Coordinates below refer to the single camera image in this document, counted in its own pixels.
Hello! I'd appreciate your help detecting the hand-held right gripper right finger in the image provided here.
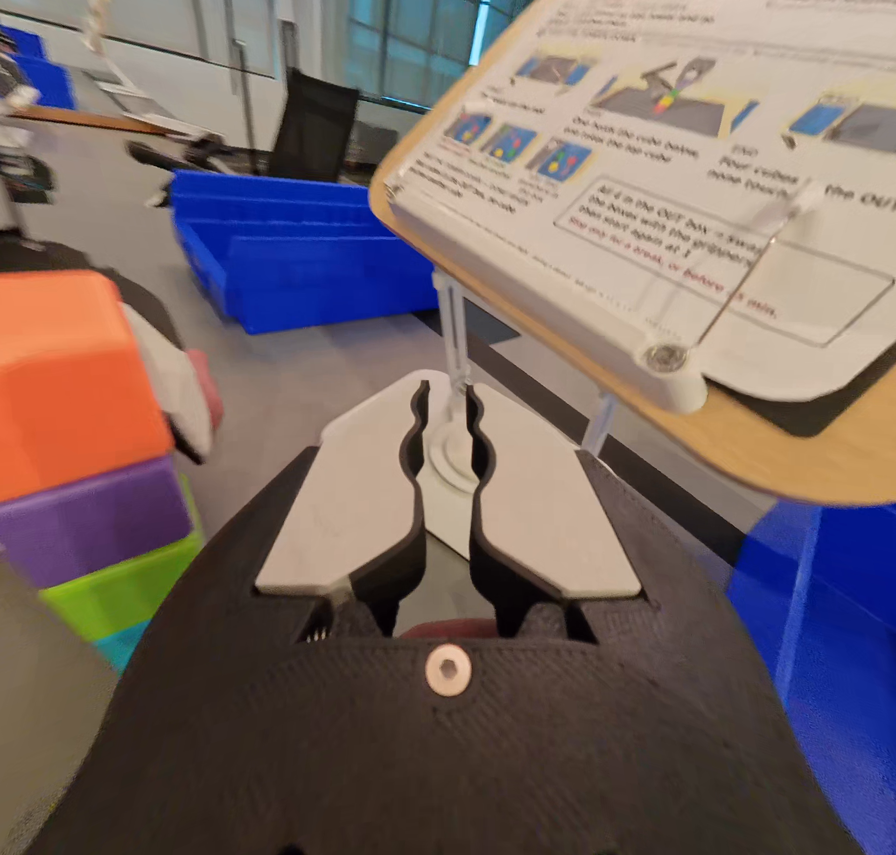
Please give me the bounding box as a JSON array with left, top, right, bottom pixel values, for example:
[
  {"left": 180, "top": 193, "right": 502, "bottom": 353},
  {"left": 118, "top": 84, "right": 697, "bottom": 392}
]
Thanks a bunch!
[{"left": 466, "top": 381, "right": 644, "bottom": 639}]

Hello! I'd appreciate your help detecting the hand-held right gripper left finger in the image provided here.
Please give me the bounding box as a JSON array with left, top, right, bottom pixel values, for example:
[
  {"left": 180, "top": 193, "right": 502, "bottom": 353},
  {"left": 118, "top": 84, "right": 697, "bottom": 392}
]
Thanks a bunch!
[{"left": 253, "top": 370, "right": 431, "bottom": 639}]

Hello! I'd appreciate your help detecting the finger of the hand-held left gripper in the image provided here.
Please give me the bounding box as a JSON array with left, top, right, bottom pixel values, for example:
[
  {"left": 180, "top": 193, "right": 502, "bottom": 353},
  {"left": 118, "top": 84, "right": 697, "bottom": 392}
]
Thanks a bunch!
[
  {"left": 0, "top": 550, "right": 120, "bottom": 850},
  {"left": 120, "top": 301, "right": 217, "bottom": 466}
]

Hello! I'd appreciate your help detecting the cyan cube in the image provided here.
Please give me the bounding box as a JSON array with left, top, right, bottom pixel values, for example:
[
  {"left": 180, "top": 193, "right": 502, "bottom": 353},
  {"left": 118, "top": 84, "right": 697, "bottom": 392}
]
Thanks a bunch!
[{"left": 93, "top": 619, "right": 151, "bottom": 675}]

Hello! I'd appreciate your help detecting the orange cube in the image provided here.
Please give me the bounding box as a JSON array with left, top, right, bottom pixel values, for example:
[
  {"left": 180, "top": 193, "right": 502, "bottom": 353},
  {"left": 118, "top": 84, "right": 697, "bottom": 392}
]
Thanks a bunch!
[{"left": 0, "top": 269, "right": 177, "bottom": 505}]

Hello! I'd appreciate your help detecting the green cube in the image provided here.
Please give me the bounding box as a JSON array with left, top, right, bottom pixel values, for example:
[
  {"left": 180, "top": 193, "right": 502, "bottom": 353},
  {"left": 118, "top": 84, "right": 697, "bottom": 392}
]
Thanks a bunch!
[{"left": 38, "top": 476, "right": 206, "bottom": 645}]

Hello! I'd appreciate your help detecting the purple cube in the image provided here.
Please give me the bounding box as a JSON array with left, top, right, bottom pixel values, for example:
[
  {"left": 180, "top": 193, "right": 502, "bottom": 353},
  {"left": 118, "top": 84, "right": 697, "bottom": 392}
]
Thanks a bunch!
[{"left": 0, "top": 455, "right": 196, "bottom": 590}]

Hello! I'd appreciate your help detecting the blue plastic bin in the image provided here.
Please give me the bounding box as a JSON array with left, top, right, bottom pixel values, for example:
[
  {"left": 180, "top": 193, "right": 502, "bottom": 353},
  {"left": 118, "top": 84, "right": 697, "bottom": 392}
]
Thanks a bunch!
[
  {"left": 170, "top": 169, "right": 442, "bottom": 336},
  {"left": 724, "top": 498, "right": 896, "bottom": 855}
]

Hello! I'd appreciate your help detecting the grey desk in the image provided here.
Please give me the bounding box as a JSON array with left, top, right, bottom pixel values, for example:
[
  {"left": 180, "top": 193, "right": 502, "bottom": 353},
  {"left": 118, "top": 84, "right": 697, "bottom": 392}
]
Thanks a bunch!
[{"left": 0, "top": 117, "right": 778, "bottom": 667}]

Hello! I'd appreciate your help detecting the person's left hand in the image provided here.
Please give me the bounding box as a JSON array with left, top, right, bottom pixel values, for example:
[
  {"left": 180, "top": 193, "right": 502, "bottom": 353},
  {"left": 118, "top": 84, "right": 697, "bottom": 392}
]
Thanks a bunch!
[{"left": 188, "top": 348, "right": 225, "bottom": 431}]

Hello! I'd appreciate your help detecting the thin wooden board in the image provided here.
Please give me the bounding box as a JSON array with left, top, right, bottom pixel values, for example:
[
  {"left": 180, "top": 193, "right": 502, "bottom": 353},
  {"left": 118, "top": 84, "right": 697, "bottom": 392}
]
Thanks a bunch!
[{"left": 7, "top": 103, "right": 179, "bottom": 135}]

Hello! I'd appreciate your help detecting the black device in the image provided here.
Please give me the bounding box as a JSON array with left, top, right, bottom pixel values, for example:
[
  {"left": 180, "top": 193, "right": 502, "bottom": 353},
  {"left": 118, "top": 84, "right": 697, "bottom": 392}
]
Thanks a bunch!
[{"left": 126, "top": 138, "right": 235, "bottom": 174}]

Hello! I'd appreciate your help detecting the small blue storage bin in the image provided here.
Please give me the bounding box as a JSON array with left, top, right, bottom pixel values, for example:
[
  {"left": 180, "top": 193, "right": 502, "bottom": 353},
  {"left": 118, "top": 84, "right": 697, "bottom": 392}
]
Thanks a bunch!
[{"left": 0, "top": 26, "right": 74, "bottom": 111}]

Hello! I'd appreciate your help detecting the white stand with wooden board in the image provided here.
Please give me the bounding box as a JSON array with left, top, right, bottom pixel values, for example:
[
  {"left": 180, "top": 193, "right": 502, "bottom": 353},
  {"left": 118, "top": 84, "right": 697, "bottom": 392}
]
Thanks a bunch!
[{"left": 367, "top": 0, "right": 896, "bottom": 562}]

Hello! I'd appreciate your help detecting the black mesh office chair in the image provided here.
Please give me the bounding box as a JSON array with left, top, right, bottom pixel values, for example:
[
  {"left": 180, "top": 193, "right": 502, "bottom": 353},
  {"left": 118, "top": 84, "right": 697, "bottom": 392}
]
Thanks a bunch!
[{"left": 269, "top": 68, "right": 361, "bottom": 184}]

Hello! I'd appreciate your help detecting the printed instruction sheet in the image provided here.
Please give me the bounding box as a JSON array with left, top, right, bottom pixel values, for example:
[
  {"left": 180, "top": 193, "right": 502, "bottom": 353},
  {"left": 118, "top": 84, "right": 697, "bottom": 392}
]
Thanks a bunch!
[{"left": 386, "top": 0, "right": 896, "bottom": 389}]

